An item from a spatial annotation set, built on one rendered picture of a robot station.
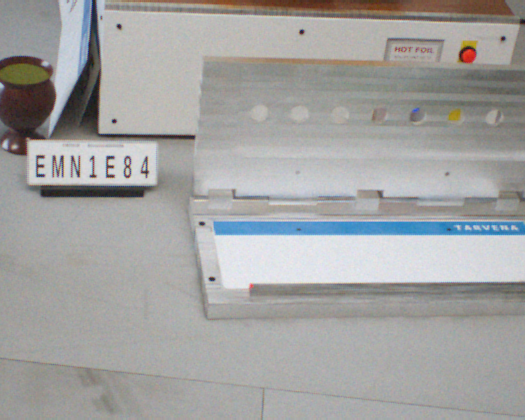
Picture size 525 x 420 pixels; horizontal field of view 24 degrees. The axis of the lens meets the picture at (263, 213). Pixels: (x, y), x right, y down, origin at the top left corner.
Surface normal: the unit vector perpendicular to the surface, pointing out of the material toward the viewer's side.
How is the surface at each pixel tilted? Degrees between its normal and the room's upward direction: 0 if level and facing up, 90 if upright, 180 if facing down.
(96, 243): 0
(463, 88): 83
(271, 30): 90
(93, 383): 0
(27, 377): 0
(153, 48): 90
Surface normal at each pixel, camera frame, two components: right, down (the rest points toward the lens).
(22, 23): 0.11, -0.81
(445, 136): 0.16, 0.48
